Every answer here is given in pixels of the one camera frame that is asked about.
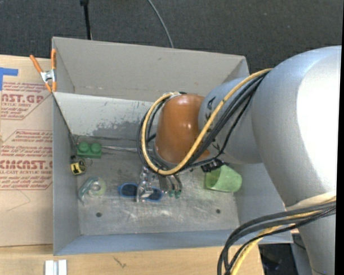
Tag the clear green tape dispenser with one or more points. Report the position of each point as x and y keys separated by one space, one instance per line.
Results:
x=94 y=187

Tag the yellow and black tape measure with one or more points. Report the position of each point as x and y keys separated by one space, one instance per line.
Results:
x=77 y=167

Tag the brown cardboard board red print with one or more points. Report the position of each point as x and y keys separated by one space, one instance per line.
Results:
x=25 y=157

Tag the green toy brick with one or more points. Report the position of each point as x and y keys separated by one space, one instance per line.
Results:
x=89 y=150

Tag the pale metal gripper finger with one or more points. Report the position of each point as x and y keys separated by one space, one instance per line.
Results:
x=148 y=194
x=139 y=193

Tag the black cylinder on white bracket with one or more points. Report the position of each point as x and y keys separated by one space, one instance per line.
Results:
x=211 y=165

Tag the blue sunglasses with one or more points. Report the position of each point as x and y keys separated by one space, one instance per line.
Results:
x=128 y=190

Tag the grey metal bin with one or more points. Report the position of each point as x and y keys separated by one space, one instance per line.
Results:
x=158 y=218

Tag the green plastic cup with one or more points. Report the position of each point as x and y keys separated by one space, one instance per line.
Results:
x=224 y=179

